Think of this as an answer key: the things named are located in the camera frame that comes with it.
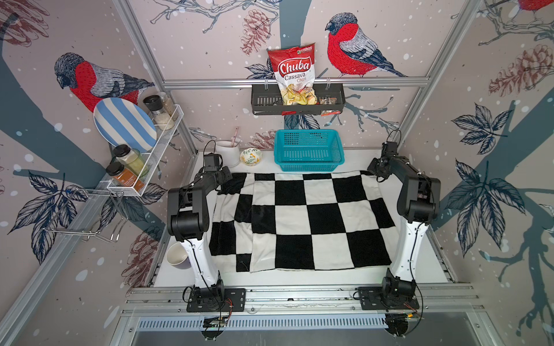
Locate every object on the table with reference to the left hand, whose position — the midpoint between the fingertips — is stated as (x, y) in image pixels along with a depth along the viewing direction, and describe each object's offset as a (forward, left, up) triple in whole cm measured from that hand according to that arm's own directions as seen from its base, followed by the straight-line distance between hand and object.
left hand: (229, 168), depth 104 cm
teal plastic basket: (+20, -41, -8) cm, 46 cm away
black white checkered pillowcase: (-25, -19, -7) cm, 32 cm away
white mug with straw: (+7, 0, +5) cm, 8 cm away
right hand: (+4, -72, -4) cm, 72 cm away
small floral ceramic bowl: (+14, -8, -7) cm, 17 cm away
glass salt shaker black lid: (+2, +21, +29) cm, 36 cm away
